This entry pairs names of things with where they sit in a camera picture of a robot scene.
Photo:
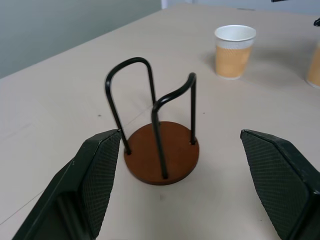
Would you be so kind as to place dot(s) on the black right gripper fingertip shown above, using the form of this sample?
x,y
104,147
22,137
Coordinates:
x,y
317,22

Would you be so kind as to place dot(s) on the orange and white paper cup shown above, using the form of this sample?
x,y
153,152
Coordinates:
x,y
233,53
314,67

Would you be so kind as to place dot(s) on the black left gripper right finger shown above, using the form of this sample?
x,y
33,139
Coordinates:
x,y
282,182

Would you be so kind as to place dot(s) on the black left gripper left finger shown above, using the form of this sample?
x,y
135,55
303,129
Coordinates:
x,y
82,190

